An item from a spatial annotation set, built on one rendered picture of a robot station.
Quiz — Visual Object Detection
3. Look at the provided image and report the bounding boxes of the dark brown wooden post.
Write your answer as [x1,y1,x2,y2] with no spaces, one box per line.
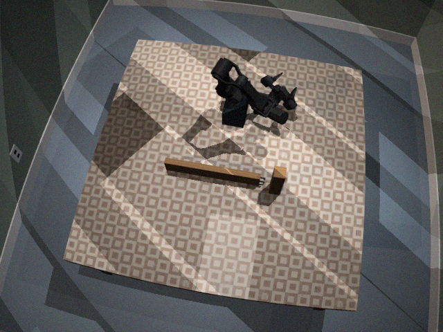
[269,166,287,195]

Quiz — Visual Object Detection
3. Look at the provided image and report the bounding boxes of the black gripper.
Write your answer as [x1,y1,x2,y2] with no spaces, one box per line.
[260,73,297,110]

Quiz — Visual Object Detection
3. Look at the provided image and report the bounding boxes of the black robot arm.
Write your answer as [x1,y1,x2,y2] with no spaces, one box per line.
[211,58,289,125]

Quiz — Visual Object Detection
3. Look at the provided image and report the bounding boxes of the brown wooden board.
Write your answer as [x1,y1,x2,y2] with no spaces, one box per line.
[164,158,266,186]

